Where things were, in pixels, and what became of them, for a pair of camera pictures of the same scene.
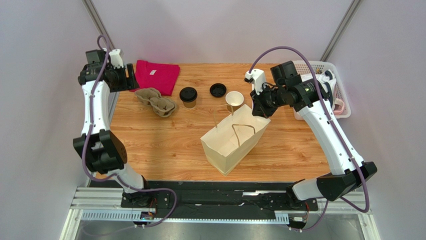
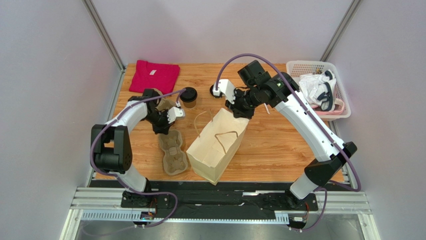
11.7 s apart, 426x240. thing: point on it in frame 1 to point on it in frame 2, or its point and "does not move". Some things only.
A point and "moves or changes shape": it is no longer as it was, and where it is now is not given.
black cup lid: x=188 y=94 does not move
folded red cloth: x=160 y=76 does not move
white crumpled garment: x=328 y=80 does not move
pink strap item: x=339 y=101 does not move
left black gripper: x=132 y=84 to x=163 y=129
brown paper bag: x=235 y=136 moves or changes shape
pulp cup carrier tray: x=151 y=97 moves or changes shape
